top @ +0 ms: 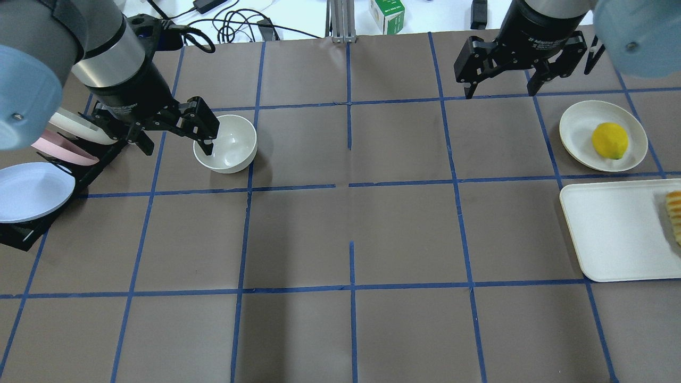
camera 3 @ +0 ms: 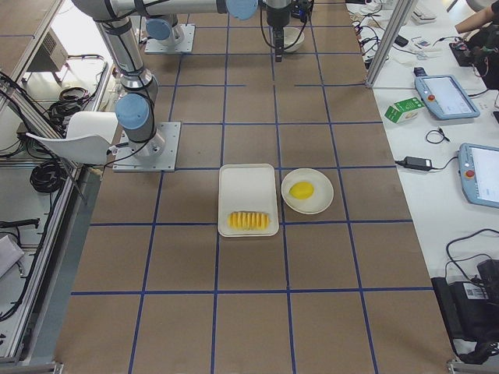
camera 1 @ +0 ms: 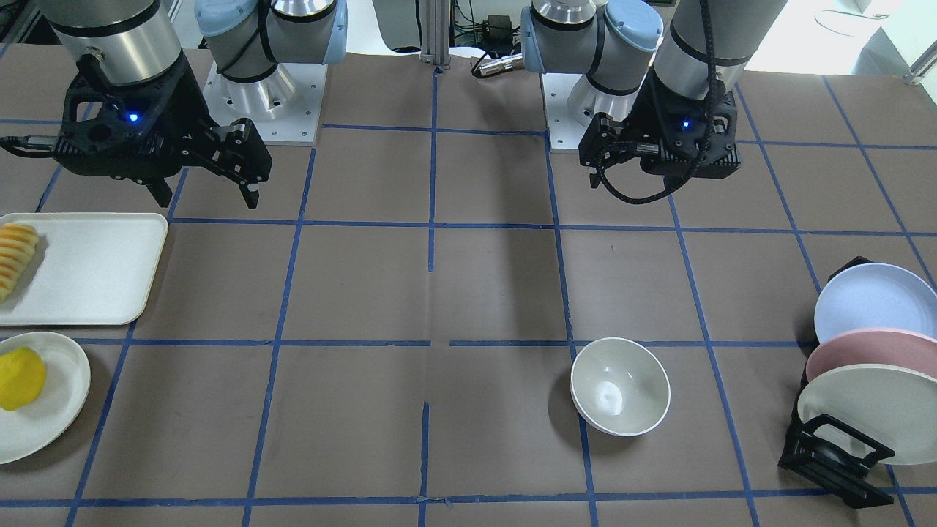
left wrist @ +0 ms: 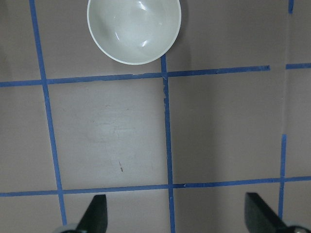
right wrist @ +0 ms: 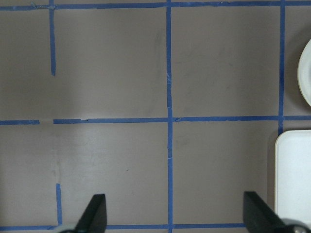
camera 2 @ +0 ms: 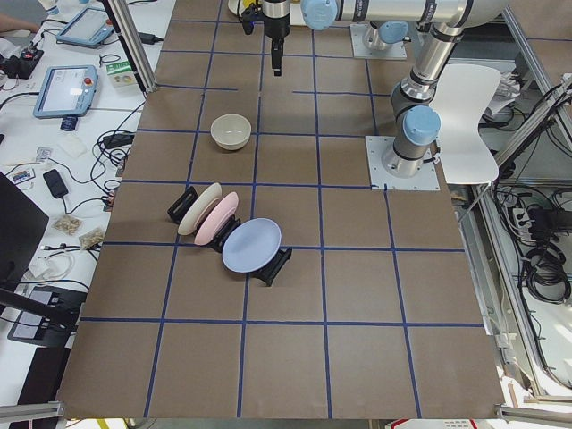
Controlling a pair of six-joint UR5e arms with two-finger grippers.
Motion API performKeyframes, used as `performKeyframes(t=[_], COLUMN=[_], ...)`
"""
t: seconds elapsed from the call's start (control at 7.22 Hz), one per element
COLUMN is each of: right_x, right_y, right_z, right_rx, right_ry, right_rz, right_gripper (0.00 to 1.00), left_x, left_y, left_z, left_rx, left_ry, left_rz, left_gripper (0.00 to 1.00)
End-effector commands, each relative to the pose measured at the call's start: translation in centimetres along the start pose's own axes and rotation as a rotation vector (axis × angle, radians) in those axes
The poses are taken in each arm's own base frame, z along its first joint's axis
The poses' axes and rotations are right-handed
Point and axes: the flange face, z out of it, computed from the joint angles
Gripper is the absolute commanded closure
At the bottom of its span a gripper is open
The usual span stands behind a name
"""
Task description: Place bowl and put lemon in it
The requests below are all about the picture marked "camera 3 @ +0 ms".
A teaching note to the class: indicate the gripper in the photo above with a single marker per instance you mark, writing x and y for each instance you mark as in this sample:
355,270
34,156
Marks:
275,17

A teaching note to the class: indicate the black power adapter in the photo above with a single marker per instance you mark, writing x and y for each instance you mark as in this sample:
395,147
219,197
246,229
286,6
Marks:
418,163

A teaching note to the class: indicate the far teach pendant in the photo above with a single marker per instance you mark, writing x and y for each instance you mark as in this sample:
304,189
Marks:
445,98

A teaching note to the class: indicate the green white carton box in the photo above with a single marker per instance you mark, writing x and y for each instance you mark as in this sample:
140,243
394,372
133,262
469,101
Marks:
403,111

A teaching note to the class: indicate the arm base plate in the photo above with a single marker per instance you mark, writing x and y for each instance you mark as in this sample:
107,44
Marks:
154,47
159,154

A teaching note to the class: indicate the black phone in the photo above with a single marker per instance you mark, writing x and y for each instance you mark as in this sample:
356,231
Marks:
401,41

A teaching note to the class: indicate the sliced orange pieces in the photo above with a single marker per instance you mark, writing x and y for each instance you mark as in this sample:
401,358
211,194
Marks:
248,220

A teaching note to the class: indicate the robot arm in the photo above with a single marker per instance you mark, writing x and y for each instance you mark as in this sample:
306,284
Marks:
165,29
112,18

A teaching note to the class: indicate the black device on table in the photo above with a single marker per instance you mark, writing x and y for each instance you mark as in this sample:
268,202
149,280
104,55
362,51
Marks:
470,311

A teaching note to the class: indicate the yellow lemon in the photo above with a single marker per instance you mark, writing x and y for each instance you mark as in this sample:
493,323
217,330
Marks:
302,190

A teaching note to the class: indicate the near teach pendant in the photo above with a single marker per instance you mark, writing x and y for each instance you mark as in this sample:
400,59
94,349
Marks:
478,170

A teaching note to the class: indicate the aluminium frame post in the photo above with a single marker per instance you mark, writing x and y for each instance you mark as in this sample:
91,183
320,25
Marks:
394,25

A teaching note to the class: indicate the beige ceramic bowl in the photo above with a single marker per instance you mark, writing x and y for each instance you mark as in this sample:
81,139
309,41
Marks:
293,39

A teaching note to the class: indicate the white rectangular tray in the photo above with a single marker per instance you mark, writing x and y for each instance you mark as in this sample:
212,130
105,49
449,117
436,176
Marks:
247,187

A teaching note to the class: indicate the white shallow plate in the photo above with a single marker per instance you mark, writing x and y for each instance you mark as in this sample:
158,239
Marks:
319,201

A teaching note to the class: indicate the teach pendant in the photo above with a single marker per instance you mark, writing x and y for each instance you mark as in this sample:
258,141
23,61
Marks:
445,98
478,170

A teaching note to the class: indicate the person forearm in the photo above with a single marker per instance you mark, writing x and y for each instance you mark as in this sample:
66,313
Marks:
478,19

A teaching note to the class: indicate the white plastic chair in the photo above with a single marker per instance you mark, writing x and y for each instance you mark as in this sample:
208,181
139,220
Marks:
88,137

